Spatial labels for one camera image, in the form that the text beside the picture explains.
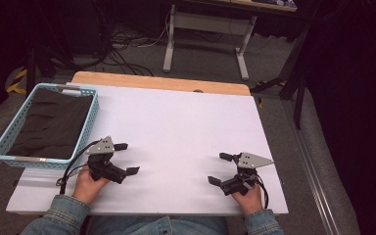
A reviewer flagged desk with white legs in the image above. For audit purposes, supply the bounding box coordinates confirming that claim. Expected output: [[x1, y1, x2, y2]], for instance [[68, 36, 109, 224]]
[[162, 0, 299, 81]]

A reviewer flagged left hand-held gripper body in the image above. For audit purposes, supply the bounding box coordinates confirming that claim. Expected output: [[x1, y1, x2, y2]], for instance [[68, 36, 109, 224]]
[[85, 135, 128, 185]]

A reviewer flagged person's right hand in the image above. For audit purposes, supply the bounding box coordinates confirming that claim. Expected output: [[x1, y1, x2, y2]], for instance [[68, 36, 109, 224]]
[[231, 183, 265, 216]]

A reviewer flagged thin black stand leg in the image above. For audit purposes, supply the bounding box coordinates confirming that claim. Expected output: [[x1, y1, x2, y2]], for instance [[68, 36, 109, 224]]
[[25, 47, 36, 96]]

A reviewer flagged yellow and black tape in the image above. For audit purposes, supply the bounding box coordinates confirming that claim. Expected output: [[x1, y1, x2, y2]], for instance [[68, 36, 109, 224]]
[[6, 68, 29, 96]]

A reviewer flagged white floor cable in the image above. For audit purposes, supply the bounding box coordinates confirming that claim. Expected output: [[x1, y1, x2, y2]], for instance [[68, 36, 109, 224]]
[[136, 9, 173, 49]]

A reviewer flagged black metal stand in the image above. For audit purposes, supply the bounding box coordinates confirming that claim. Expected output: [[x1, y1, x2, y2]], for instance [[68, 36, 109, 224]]
[[250, 19, 311, 130]]

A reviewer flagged person's left hand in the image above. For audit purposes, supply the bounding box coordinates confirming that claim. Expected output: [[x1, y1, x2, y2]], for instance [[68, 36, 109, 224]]
[[72, 164, 111, 206]]

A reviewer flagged aluminium rail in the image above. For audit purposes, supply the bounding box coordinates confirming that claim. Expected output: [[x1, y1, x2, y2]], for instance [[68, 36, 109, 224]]
[[282, 97, 342, 235]]

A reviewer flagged black cloth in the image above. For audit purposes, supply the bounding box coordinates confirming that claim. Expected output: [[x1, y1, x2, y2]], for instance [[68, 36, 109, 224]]
[[6, 87, 94, 161]]

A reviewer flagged light blue plastic basket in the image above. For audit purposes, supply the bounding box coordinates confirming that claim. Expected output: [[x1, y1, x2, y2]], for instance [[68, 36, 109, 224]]
[[0, 82, 100, 170]]

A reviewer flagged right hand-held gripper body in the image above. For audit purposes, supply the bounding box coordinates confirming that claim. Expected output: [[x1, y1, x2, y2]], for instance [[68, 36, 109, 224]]
[[219, 152, 274, 197]]

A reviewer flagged person's lap in jeans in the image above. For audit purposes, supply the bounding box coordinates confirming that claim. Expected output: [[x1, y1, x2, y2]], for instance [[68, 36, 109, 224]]
[[87, 214, 229, 235]]

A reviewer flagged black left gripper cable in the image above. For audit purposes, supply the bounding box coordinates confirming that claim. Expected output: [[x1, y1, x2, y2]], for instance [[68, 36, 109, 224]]
[[56, 140, 101, 196]]

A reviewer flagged white board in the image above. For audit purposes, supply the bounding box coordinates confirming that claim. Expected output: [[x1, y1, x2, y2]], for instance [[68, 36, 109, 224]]
[[5, 82, 289, 216]]

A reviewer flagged bundle of black floor cables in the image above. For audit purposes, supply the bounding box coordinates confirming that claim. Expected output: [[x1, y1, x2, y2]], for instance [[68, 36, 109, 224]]
[[102, 27, 172, 77]]

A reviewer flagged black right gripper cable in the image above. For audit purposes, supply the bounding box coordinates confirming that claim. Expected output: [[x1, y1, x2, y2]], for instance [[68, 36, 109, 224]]
[[256, 174, 270, 211]]

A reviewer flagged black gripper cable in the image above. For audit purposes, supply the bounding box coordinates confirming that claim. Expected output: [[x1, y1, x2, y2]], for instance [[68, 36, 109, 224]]
[[56, 140, 101, 196], [256, 174, 270, 211]]

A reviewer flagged wooden table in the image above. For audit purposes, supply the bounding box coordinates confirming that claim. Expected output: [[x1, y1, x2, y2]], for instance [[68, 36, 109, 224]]
[[70, 70, 253, 97]]

